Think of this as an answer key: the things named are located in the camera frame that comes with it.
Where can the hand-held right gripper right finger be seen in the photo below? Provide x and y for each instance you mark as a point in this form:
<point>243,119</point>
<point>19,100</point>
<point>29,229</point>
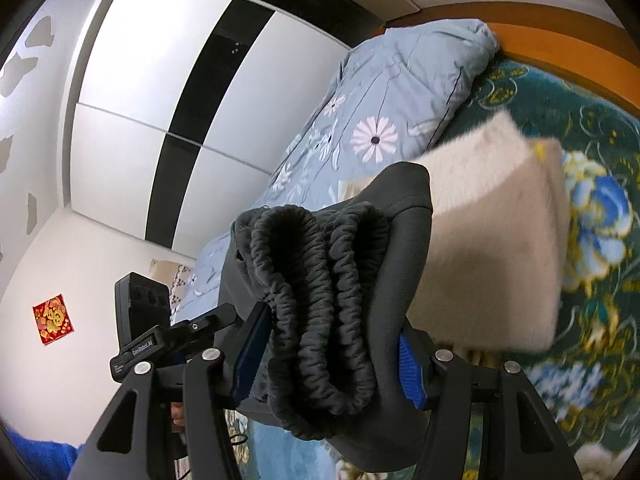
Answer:
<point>410,370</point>

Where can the white and black wardrobe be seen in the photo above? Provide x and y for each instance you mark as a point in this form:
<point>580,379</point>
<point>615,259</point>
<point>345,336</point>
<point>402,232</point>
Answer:
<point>125,160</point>

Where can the wooden bed frame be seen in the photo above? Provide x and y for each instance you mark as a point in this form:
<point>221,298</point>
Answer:
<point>550,35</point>

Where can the pale folded knit garment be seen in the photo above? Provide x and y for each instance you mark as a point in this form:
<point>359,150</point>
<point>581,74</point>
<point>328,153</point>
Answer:
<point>490,240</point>

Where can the light blue floral quilt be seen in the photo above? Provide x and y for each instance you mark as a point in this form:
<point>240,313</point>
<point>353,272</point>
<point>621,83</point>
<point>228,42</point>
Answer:
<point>390,85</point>

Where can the red wall decoration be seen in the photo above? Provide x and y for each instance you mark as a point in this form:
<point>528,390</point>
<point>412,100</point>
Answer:
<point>52,321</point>

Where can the teal floral blanket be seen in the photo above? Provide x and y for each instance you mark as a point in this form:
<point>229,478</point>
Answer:
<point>600,270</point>

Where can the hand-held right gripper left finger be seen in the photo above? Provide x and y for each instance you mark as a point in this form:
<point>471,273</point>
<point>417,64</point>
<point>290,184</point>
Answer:
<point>250,350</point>

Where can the person's left hand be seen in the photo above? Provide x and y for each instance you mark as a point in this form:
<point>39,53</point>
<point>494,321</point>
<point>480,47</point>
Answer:
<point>177,417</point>

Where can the blue fuzzy cloth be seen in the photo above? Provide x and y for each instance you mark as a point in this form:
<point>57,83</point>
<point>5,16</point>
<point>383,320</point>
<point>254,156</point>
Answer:
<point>40,452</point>

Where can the beige patterned rug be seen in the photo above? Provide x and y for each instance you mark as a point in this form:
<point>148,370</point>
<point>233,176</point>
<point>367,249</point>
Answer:
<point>179,285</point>

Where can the dark grey pants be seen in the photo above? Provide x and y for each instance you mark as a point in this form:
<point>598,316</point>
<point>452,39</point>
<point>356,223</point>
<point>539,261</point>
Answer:
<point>320,285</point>

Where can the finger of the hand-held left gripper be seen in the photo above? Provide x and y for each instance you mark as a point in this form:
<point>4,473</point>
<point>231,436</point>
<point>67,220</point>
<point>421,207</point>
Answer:
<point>200,327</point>

